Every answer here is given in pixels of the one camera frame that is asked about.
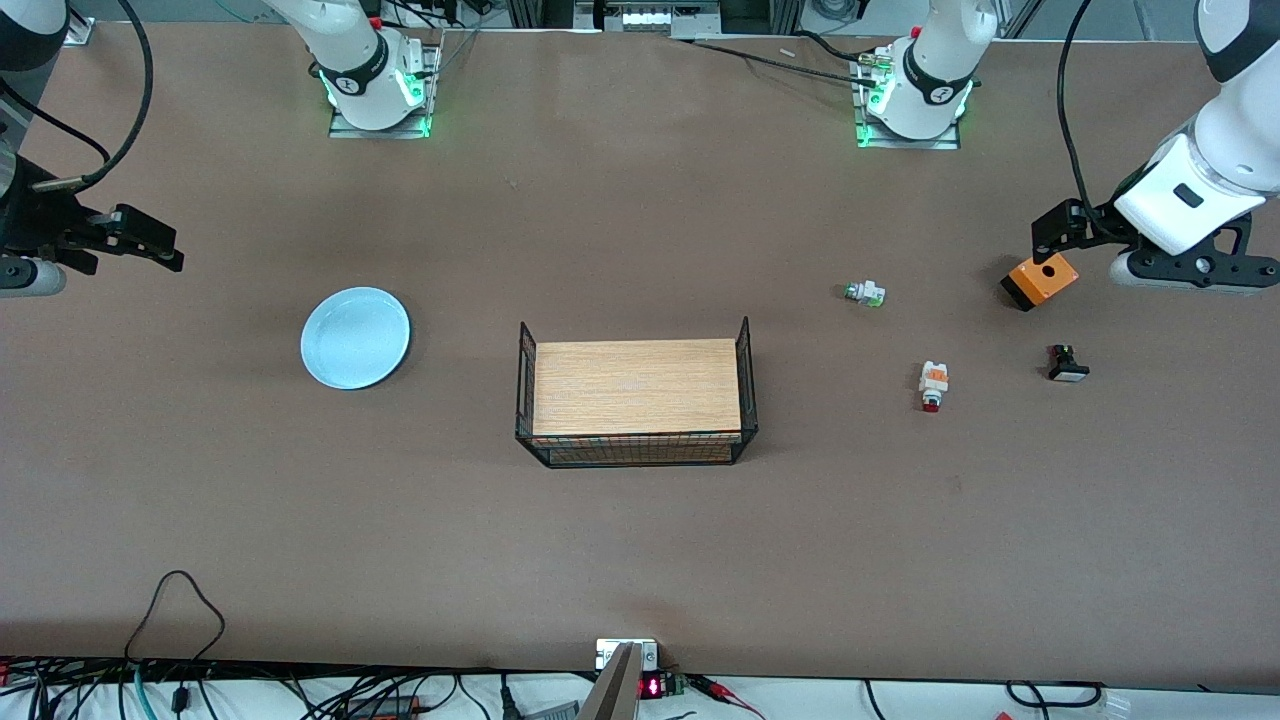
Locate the light blue round plate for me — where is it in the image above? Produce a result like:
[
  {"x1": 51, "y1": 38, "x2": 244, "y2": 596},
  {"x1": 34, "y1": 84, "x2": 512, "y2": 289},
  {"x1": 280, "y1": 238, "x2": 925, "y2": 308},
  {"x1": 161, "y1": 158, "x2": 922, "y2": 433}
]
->
[{"x1": 300, "y1": 287, "x2": 412, "y2": 391}]

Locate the black power adapter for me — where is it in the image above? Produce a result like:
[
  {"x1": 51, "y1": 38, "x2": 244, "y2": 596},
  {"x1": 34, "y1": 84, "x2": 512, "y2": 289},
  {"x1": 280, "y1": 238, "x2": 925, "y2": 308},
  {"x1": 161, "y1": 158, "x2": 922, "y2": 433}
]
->
[{"x1": 340, "y1": 695, "x2": 423, "y2": 720}]

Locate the red alligator clip lead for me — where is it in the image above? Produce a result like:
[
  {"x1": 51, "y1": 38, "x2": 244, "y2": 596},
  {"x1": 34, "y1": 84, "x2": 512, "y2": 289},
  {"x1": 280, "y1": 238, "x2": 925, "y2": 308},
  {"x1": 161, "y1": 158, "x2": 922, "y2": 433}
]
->
[{"x1": 688, "y1": 674, "x2": 767, "y2": 720}]

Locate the small white box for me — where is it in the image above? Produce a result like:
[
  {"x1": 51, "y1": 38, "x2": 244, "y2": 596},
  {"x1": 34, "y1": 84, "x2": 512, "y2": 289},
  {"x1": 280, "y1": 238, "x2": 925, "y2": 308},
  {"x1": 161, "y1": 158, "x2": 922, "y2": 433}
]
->
[{"x1": 596, "y1": 639, "x2": 659, "y2": 672}]

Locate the grey metal bar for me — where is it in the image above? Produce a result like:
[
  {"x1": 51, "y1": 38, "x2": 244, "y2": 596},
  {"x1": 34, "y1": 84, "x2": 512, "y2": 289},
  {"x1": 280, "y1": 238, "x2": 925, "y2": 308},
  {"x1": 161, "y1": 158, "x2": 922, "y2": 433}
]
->
[{"x1": 578, "y1": 643, "x2": 642, "y2": 720}]

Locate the orange button enclosure box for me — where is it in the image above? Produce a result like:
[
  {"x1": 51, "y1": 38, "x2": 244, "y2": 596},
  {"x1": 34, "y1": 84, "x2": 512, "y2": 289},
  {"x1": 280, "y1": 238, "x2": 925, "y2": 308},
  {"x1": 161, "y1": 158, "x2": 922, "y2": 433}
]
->
[{"x1": 1000, "y1": 253, "x2": 1081, "y2": 313}]

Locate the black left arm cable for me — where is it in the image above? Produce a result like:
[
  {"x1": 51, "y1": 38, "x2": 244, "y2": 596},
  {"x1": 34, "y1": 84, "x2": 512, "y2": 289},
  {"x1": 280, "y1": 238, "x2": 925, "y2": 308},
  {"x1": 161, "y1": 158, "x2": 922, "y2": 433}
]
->
[{"x1": 1058, "y1": 0, "x2": 1131, "y2": 243}]

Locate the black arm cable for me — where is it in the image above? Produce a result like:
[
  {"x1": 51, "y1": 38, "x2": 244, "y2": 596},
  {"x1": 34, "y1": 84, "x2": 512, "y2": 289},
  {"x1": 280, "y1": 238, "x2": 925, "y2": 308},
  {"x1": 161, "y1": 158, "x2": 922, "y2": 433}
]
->
[
  {"x1": 1058, "y1": 0, "x2": 1131, "y2": 243},
  {"x1": 0, "y1": 0, "x2": 155, "y2": 193}
]

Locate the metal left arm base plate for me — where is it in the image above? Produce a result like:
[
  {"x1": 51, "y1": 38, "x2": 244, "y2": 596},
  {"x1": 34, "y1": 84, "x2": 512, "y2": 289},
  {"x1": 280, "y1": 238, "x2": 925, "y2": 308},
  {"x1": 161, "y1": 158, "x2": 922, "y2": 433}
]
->
[{"x1": 853, "y1": 45, "x2": 963, "y2": 151}]

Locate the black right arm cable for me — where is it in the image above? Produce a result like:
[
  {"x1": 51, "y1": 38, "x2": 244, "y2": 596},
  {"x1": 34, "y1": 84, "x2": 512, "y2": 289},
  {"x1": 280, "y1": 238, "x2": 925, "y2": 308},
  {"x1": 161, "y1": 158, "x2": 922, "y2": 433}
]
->
[{"x1": 0, "y1": 0, "x2": 155, "y2": 193}]

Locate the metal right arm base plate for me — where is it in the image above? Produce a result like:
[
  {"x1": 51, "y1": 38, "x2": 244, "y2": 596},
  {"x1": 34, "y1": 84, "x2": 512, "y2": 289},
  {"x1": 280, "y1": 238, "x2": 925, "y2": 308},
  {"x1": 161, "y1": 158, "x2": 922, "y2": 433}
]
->
[{"x1": 328, "y1": 40, "x2": 444, "y2": 140}]

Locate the black looped thin cable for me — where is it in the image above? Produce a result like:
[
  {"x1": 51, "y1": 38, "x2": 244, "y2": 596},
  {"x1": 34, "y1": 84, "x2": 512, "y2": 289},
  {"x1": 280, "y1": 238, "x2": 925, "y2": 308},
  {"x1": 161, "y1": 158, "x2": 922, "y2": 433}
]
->
[{"x1": 125, "y1": 570, "x2": 226, "y2": 666}]

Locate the black cable across table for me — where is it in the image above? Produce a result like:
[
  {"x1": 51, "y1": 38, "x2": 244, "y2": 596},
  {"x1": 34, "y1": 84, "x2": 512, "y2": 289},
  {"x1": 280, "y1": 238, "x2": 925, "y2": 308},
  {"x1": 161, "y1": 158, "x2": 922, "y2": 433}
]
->
[{"x1": 670, "y1": 38, "x2": 881, "y2": 86}]

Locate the black wire rack wooden top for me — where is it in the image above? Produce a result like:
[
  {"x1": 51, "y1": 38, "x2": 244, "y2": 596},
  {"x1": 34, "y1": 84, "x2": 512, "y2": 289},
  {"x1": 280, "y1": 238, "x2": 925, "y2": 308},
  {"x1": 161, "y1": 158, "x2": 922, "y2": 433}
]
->
[{"x1": 514, "y1": 316, "x2": 759, "y2": 469}]

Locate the black cable loop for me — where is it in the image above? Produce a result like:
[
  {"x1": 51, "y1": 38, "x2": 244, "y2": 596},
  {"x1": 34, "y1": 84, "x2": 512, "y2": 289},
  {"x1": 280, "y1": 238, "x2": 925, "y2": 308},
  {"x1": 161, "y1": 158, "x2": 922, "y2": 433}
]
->
[{"x1": 1005, "y1": 680, "x2": 1107, "y2": 707}]

